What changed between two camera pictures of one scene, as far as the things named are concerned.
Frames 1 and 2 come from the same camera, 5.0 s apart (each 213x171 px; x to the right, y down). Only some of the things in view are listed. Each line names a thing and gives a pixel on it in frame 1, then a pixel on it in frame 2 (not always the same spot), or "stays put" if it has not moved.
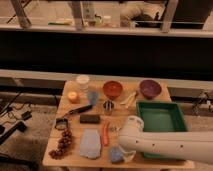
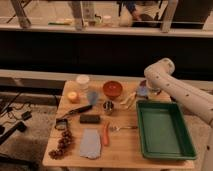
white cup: [83, 81] stays put
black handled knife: [79, 110] stays put
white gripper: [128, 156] to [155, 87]
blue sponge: [116, 155] to [142, 90]
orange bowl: [112, 88] stays put
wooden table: [88, 123] stays put
